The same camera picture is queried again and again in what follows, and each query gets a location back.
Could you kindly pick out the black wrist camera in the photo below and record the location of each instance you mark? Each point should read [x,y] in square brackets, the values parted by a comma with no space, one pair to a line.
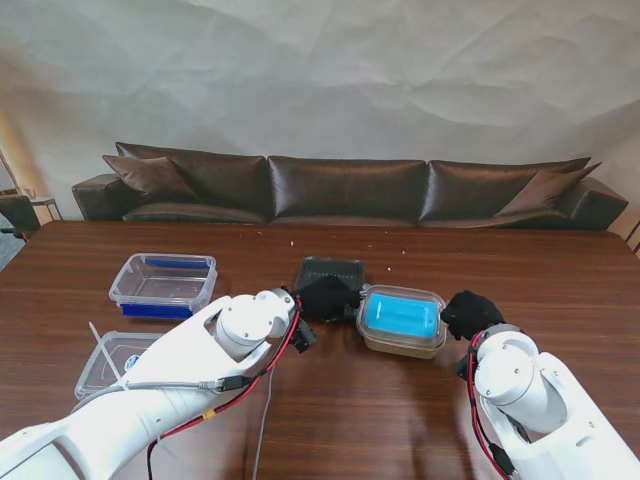
[462,369]
[305,340]

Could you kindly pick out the clear lid with blue insert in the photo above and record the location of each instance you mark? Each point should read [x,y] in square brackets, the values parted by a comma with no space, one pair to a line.
[400,315]

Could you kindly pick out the dark brown leather sofa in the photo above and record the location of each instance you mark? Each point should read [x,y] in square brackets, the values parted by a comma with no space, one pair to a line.
[345,190]

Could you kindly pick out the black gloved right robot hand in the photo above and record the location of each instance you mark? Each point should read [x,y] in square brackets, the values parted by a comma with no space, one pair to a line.
[472,312]

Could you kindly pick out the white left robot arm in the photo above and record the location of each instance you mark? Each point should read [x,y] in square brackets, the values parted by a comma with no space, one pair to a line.
[150,385]

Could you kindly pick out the white zip tie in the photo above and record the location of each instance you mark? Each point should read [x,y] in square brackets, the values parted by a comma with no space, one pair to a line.
[105,352]

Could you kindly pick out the black office chair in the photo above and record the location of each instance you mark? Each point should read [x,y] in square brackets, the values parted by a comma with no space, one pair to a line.
[20,215]

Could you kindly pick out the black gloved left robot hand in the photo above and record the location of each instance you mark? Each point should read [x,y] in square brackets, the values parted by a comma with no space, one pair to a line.
[325,297]

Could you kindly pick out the black ribbed plastic tray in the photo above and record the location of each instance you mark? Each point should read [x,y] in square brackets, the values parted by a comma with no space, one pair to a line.
[330,270]

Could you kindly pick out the brown leather cushion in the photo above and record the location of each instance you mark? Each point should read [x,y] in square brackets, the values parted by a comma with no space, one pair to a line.
[545,192]
[145,177]

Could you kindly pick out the thin clear plastic tray lid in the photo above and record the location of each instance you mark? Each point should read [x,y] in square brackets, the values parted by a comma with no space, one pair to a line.
[330,267]

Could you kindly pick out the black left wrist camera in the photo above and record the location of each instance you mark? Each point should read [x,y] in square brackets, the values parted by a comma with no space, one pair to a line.
[305,340]

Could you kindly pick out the small side table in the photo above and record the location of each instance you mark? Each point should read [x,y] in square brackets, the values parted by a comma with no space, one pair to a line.
[45,202]

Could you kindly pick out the kraft paper food container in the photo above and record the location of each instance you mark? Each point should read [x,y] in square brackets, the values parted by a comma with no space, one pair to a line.
[400,347]

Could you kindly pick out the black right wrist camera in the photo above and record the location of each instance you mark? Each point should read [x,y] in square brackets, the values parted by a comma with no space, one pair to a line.
[462,369]

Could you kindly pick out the clear container with blue clips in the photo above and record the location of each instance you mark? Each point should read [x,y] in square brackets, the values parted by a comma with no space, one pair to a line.
[160,287]

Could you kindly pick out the clear lid with blue label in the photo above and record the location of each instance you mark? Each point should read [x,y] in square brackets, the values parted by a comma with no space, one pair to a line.
[102,357]

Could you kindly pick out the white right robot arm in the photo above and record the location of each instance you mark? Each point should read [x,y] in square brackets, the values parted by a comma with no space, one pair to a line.
[535,400]

